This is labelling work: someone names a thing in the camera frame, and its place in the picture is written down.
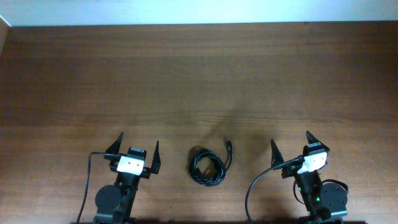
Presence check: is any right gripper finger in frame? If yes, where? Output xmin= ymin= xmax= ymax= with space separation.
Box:
xmin=271 ymin=139 xmax=284 ymax=167
xmin=305 ymin=131 xmax=323 ymax=146

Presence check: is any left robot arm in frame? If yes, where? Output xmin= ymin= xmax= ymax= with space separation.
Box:
xmin=93 ymin=133 xmax=161 ymax=224

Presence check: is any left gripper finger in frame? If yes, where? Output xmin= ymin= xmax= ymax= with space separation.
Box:
xmin=105 ymin=132 xmax=124 ymax=154
xmin=151 ymin=140 xmax=161 ymax=174

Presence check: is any right camera cable black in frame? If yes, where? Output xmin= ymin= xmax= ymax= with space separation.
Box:
xmin=244 ymin=156 xmax=305 ymax=222

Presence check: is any left camera cable black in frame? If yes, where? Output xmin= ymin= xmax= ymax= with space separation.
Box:
xmin=76 ymin=152 xmax=122 ymax=224

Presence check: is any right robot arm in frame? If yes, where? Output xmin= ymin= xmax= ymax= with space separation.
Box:
xmin=271 ymin=131 xmax=348 ymax=223

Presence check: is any camera cable black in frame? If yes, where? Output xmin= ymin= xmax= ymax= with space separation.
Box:
xmin=76 ymin=152 xmax=122 ymax=224
xmin=244 ymin=156 xmax=305 ymax=222

